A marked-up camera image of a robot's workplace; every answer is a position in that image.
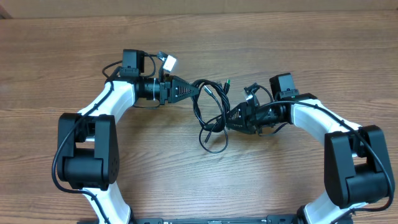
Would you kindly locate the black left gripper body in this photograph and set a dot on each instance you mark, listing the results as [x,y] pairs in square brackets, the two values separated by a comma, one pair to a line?
[165,90]

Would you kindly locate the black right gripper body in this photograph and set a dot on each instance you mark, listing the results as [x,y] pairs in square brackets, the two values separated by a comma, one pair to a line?
[259,116]

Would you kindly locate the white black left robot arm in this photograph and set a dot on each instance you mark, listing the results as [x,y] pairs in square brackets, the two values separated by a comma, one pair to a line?
[87,158]

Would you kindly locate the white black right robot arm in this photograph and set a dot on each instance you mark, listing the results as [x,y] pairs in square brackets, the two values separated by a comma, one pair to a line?
[358,175]

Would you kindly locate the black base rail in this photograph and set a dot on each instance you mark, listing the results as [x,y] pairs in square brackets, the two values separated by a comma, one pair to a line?
[217,220]

